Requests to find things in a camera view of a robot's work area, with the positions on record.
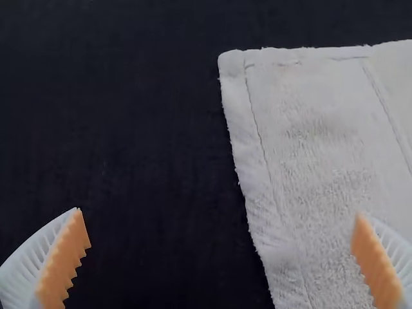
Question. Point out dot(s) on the black mat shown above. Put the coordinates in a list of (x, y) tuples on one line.
[(112, 128)]

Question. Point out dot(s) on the pale towel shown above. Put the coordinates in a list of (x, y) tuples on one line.
[(315, 167)]

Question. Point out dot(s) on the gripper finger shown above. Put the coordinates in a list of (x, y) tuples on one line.
[(48, 270), (383, 264)]

